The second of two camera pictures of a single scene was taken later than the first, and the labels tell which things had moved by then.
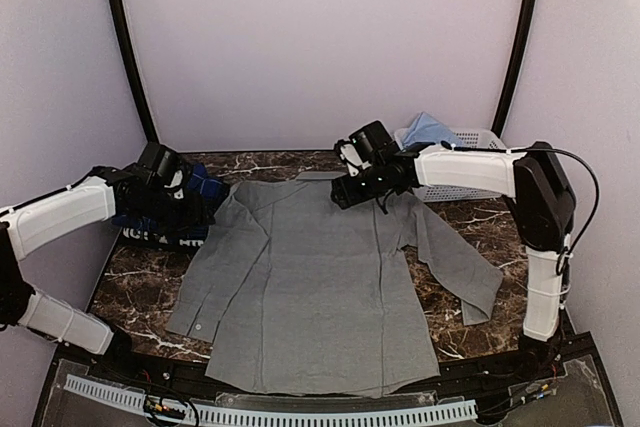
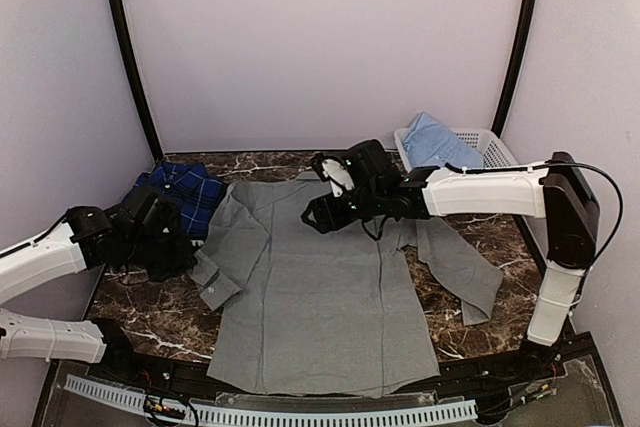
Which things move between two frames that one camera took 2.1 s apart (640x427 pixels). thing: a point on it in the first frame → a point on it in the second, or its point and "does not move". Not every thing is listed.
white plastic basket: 467,138 does not move
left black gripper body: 172,216 → 162,261
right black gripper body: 374,186 → 368,205
